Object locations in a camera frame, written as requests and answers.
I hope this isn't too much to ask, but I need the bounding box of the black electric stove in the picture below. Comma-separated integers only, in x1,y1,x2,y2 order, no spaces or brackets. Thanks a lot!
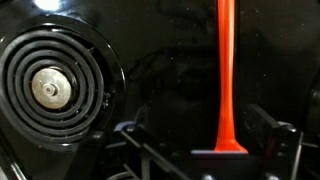
0,0,320,180

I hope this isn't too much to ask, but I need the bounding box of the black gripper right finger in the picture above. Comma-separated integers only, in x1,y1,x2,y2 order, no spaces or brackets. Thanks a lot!
245,104,304,180

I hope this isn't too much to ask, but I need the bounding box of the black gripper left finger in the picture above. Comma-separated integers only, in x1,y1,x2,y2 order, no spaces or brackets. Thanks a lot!
114,121,190,180

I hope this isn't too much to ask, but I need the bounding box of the red silicone spatula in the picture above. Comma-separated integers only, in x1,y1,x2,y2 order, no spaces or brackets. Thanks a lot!
214,0,248,154

